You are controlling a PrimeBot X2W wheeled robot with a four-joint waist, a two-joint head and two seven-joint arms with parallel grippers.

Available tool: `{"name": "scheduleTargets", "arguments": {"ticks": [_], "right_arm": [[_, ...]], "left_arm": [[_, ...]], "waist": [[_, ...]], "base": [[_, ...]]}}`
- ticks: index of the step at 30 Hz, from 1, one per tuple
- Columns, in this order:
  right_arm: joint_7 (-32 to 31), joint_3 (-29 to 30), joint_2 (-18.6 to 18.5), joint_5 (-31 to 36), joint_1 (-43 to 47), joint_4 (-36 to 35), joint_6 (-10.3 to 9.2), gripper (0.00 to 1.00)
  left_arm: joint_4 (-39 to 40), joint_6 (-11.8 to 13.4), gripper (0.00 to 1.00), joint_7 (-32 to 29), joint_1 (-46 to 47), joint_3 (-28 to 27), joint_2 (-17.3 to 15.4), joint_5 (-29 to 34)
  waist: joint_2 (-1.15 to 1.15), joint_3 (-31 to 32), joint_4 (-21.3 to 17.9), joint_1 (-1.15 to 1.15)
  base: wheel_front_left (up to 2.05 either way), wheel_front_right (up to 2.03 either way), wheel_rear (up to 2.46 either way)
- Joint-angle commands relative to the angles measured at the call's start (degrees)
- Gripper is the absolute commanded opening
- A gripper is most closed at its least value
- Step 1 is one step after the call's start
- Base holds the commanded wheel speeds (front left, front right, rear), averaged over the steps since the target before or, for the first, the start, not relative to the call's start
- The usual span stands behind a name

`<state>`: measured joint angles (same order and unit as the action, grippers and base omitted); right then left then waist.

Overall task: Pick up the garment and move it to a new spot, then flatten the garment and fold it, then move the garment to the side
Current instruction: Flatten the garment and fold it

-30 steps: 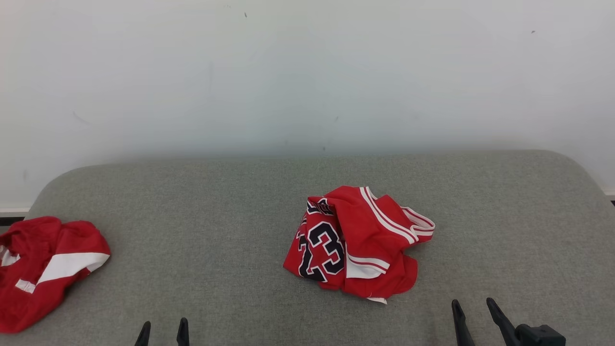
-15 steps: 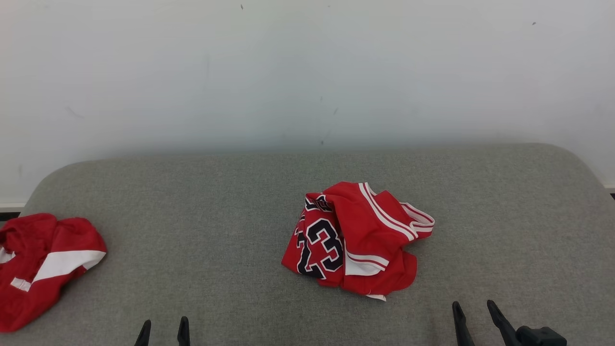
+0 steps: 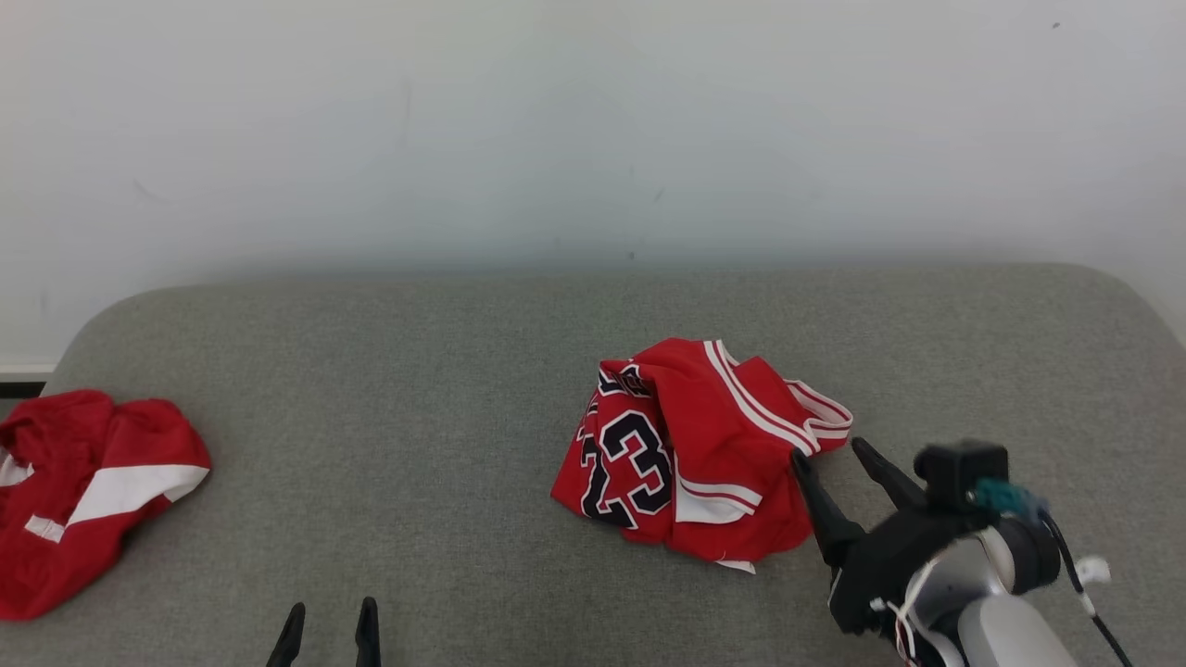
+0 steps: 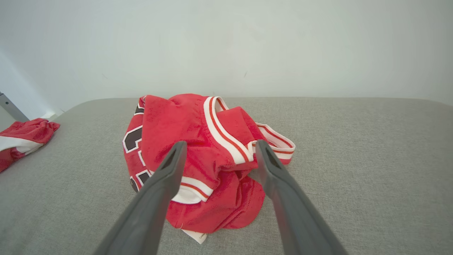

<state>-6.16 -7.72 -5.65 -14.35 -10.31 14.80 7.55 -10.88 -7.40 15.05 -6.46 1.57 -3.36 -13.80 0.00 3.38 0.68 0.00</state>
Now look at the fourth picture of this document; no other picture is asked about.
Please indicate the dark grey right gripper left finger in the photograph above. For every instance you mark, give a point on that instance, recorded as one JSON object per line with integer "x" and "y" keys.
{"x": 148, "y": 209}

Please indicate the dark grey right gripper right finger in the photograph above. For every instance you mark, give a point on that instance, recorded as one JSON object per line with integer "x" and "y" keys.
{"x": 297, "y": 219}

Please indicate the red basketball jersey white trim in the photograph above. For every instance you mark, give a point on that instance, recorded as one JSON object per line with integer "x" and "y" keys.
{"x": 198, "y": 127}

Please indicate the red shorts with white stripe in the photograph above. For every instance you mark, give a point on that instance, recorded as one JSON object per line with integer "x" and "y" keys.
{"x": 28, "y": 132}

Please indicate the white baseboard strip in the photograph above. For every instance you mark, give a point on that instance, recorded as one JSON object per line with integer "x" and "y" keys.
{"x": 47, "y": 115}

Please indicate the grey metal bar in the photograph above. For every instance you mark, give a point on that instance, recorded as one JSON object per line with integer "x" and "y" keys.
{"x": 10, "y": 108}

